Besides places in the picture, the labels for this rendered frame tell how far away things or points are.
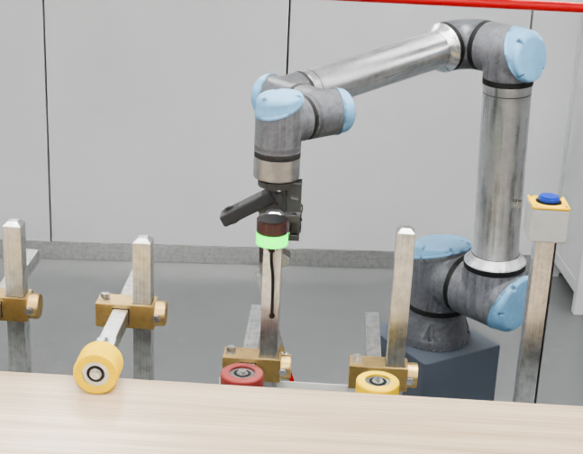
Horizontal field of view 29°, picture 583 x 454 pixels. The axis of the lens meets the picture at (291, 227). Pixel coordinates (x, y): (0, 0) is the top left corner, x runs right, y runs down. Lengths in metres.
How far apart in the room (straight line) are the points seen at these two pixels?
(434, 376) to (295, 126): 0.99
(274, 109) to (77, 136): 2.82
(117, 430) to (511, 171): 1.18
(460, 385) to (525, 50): 0.90
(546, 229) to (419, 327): 0.86
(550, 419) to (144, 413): 0.71
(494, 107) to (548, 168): 2.40
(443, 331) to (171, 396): 1.07
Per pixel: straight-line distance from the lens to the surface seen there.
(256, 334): 2.36
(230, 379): 2.08
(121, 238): 5.00
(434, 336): 2.93
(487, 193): 2.69
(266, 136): 2.13
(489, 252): 2.74
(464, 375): 2.97
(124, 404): 2.01
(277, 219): 2.09
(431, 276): 2.87
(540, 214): 2.13
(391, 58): 2.50
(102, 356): 2.01
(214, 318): 4.48
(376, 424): 1.97
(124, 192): 4.92
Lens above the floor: 1.88
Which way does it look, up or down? 20 degrees down
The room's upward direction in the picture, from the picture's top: 3 degrees clockwise
